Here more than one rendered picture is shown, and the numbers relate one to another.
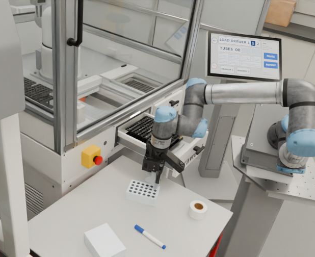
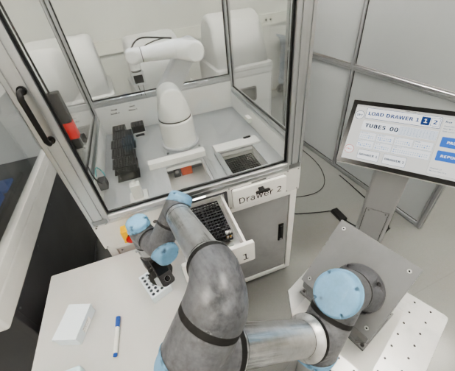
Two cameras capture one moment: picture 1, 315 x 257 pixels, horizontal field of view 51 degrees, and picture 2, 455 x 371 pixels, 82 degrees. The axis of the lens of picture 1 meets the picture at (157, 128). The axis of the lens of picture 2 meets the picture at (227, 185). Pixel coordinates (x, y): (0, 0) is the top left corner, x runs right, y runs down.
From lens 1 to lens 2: 1.10 m
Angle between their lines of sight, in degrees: 39
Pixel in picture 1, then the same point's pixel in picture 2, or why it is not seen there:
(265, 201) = not seen: hidden behind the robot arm
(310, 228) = not seen: outside the picture
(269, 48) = not seen: outside the picture
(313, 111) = (177, 333)
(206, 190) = not seen: hidden behind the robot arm
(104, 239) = (72, 319)
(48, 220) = (77, 276)
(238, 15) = not seen: outside the picture
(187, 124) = (146, 245)
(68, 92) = (73, 181)
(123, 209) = (129, 292)
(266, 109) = (350, 238)
